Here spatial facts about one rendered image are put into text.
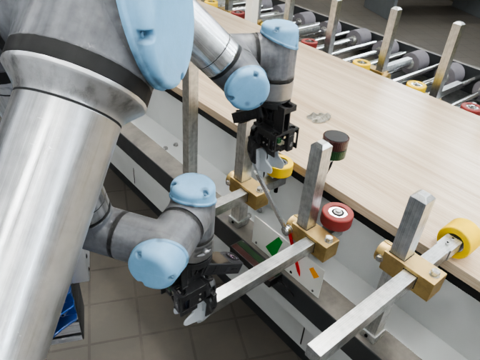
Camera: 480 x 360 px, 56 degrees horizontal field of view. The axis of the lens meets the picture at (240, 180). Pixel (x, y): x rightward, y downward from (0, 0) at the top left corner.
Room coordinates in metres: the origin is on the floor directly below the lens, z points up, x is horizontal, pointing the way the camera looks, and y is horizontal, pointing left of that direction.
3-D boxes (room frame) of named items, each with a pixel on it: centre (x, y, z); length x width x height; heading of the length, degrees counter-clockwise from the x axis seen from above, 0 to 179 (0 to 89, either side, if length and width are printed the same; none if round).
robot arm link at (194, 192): (0.58, 0.08, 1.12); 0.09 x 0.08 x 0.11; 165
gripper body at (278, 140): (0.88, -0.06, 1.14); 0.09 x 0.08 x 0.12; 42
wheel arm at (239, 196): (0.96, 0.03, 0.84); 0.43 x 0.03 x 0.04; 133
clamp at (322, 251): (0.86, -0.19, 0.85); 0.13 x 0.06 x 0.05; 43
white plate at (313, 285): (0.88, -0.14, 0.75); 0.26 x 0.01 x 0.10; 43
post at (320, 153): (0.87, -0.18, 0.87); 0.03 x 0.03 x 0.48; 43
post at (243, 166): (1.05, -0.01, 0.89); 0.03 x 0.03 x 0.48; 43
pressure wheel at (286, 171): (1.10, -0.11, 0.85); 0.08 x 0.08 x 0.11
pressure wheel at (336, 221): (0.89, -0.25, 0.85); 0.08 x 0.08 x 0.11
